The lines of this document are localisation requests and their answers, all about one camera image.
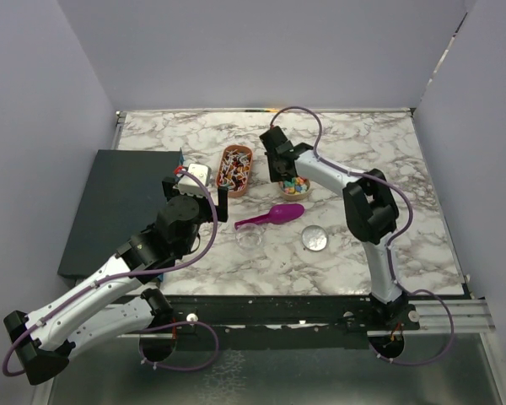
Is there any tan tray of star candies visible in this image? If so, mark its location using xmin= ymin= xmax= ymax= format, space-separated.
xmin=278 ymin=177 xmax=311 ymax=201

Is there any clear glass jar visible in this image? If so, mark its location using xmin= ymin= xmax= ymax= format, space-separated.
xmin=235 ymin=224 xmax=264 ymax=250

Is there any pink tray of lollipops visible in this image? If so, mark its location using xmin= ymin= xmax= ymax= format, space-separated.
xmin=215 ymin=144 xmax=253 ymax=197

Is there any purple plastic scoop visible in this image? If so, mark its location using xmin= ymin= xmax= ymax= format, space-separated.
xmin=234 ymin=203 xmax=305 ymax=229

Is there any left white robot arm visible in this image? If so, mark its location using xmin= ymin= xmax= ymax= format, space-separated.
xmin=2 ymin=170 xmax=228 ymax=386

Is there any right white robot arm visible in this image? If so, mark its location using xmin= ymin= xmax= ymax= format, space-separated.
xmin=260 ymin=126 xmax=410 ymax=330

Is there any dark blue box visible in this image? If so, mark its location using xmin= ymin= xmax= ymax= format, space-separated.
xmin=57 ymin=149 xmax=184 ymax=281

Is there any silver jar lid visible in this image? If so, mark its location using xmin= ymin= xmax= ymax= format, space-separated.
xmin=301 ymin=225 xmax=328 ymax=251

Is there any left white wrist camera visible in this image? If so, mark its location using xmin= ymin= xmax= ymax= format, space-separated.
xmin=177 ymin=163 xmax=212 ymax=197

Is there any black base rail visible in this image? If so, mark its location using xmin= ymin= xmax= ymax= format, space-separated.
xmin=140 ymin=295 xmax=419 ymax=351

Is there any aluminium extrusion rail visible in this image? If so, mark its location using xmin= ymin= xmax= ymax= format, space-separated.
xmin=412 ymin=300 xmax=495 ymax=333

